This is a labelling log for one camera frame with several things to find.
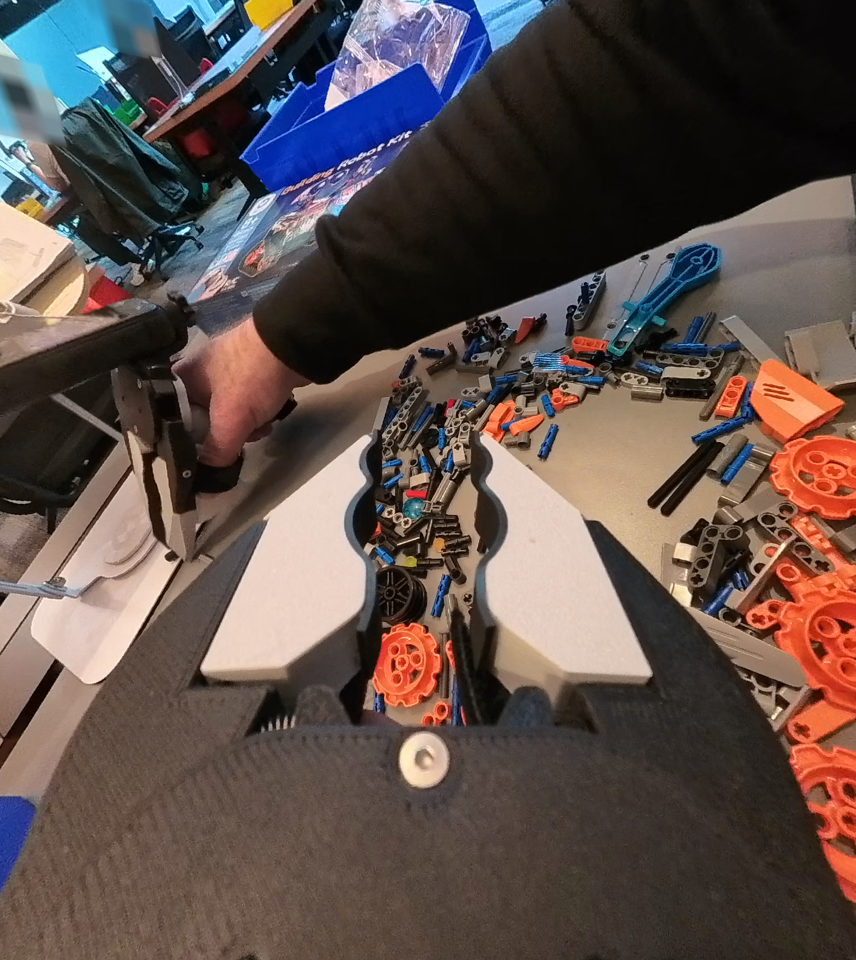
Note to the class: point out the person's right forearm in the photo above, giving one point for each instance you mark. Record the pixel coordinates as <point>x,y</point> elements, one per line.
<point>578,165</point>

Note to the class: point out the person's right hand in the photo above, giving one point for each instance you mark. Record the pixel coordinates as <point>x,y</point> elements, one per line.
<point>241,383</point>

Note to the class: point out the grey flat panel piece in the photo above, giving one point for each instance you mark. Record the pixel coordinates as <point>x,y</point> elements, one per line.
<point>833,353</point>

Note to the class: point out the yellow storage bin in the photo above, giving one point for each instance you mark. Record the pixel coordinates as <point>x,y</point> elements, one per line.
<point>271,12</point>

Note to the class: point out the blue toy kit box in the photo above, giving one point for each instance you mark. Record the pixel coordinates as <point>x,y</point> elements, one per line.
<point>271,225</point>

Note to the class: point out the black backpack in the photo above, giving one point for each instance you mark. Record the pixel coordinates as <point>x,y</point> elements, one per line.
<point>121,173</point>

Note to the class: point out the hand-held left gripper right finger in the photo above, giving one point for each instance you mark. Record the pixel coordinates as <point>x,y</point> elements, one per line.
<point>563,600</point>

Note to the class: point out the pile of toy building pieces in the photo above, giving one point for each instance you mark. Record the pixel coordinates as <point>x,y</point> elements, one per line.
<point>458,405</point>

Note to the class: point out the long wooden office desk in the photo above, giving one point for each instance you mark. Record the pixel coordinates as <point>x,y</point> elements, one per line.
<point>233,68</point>

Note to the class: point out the clear plastic bag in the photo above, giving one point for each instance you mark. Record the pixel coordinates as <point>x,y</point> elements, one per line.
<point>398,45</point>

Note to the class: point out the turquoise wrench-shaped piece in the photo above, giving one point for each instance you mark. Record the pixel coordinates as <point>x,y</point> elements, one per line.
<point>683,278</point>

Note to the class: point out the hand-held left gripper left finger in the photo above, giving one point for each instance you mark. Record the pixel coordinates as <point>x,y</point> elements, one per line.
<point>286,600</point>

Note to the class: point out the orange wedge panel piece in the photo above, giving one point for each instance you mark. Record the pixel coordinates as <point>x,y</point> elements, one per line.
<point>795,402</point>

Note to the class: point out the wooden book stand, white base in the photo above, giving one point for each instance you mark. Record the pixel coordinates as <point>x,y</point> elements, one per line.
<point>98,615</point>

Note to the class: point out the small black wheel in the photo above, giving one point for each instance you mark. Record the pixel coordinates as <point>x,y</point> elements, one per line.
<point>398,596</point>

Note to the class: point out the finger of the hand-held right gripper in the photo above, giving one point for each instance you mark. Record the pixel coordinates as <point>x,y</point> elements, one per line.
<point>176,503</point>

